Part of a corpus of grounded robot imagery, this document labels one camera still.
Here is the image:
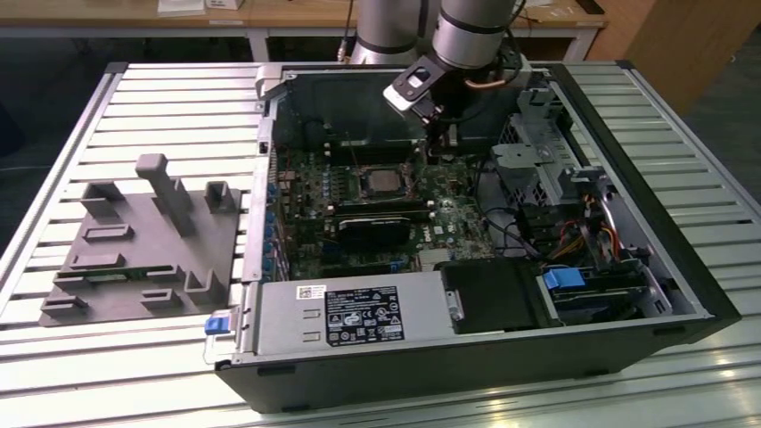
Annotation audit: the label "blue plastic latch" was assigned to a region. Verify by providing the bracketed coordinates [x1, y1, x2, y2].
[204, 311, 232, 336]

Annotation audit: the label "black plastic shroud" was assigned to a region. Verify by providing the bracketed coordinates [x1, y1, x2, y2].
[439, 258, 552, 335]

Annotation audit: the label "wooden desk white legs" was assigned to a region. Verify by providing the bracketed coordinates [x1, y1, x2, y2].
[0, 0, 612, 63]

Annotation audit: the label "silver perforated drive cage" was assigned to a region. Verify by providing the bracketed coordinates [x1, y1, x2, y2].
[491, 86, 602, 209]

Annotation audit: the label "silver green CPU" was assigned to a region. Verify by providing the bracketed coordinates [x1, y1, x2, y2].
[363, 170, 404, 193]

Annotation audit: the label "grey parts rack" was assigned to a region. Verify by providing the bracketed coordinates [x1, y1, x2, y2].
[39, 153, 247, 329]

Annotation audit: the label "yellow power wire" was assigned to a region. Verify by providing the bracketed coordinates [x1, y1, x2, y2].
[550, 235, 596, 260]

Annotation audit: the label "green RAM stick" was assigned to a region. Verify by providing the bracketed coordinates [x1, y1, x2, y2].
[87, 266, 175, 280]

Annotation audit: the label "black silver PC case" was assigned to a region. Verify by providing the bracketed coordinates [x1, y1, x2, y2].
[214, 60, 746, 414]

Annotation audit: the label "CPU socket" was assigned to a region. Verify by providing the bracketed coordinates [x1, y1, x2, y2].
[351, 163, 418, 202]

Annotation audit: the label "grey plastic bracket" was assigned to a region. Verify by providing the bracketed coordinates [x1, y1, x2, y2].
[568, 165, 614, 200]

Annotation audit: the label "green motherboard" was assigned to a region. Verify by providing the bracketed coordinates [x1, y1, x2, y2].
[271, 133, 499, 284]

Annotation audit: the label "grey case latch handle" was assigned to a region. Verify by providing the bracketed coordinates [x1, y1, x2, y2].
[254, 63, 299, 100]

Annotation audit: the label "wooden cabinet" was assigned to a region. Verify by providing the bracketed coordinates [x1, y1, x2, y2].
[586, 0, 761, 118]

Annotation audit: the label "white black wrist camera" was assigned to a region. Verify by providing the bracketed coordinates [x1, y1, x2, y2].
[382, 56, 447, 116]

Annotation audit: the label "hard disk in blue carrier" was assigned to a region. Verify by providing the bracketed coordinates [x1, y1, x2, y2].
[544, 266, 650, 322]

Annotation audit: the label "silver finned heatsink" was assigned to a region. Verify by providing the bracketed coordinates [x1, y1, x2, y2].
[418, 249, 455, 272]

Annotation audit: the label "thick black wire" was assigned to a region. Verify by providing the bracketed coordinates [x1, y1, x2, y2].
[482, 205, 540, 260]

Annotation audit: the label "silver power supply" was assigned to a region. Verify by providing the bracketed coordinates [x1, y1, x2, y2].
[235, 271, 459, 362]

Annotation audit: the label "silver disk bay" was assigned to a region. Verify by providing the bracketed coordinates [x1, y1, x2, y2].
[535, 258, 678, 326]

